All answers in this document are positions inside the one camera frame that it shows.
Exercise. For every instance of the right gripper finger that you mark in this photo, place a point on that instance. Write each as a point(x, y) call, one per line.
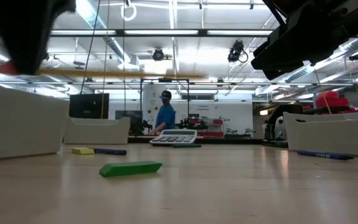
point(278, 59)
point(284, 71)

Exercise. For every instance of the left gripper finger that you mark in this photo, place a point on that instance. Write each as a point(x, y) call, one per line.
point(26, 46)
point(56, 28)

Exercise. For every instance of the yellow pencil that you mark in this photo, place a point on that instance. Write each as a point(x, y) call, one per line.
point(120, 74)

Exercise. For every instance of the blue crayon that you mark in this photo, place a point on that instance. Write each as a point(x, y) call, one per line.
point(110, 152)
point(325, 154)

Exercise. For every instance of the yellow eraser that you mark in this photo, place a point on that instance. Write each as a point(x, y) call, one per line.
point(82, 151)

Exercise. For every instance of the dark green crayon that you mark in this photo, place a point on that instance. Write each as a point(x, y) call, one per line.
point(186, 145)

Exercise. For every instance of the green eraser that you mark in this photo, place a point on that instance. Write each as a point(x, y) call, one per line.
point(129, 169)

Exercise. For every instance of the black background robot arm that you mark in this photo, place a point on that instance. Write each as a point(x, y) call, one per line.
point(197, 125)

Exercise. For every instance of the black ceiling speaker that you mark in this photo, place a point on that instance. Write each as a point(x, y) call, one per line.
point(356, 56)

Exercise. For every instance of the red plastic crates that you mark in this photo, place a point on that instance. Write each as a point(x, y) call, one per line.
point(332, 101)

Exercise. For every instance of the grey plastic bin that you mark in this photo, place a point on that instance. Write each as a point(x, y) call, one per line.
point(17, 124)
point(96, 132)
point(328, 137)

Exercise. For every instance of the black monitor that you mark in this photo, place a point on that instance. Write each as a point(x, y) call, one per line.
point(89, 105)

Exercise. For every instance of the shelf with red boxes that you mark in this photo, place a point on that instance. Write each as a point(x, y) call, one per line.
point(217, 123)

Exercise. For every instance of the round black ceiling fixture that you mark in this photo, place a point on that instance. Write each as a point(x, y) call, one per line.
point(158, 54)

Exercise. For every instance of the person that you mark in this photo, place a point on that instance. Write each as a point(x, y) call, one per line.
point(166, 116)

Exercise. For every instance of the white desk calculator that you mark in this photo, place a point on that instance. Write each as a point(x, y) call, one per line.
point(172, 138)

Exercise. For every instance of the black overhead camera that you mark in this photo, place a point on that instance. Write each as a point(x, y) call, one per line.
point(235, 51)

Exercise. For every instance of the black aluminium table frame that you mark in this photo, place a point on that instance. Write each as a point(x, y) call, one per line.
point(222, 140)

